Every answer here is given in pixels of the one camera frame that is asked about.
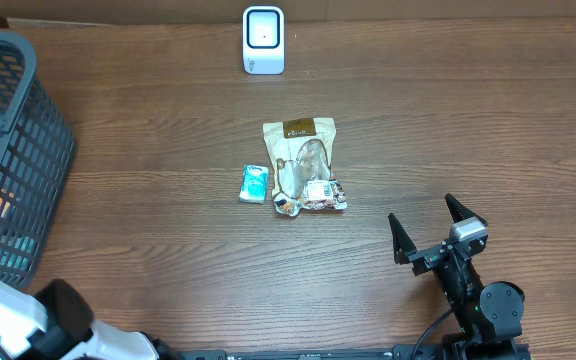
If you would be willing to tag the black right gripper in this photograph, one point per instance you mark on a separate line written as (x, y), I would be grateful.
(428, 258)

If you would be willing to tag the beige dried food pouch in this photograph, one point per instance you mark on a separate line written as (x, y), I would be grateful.
(300, 152)

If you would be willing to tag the teal tissue pack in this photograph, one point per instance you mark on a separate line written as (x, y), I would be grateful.
(254, 184)

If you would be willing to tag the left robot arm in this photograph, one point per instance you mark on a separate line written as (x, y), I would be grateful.
(57, 323)

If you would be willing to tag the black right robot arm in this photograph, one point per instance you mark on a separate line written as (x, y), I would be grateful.
(483, 321)

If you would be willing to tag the white barcode scanner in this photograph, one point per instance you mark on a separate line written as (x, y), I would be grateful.
(263, 40)

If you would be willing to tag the grey plastic mesh basket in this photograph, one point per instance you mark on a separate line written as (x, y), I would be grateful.
(37, 151)

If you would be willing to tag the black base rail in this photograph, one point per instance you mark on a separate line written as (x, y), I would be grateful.
(298, 355)

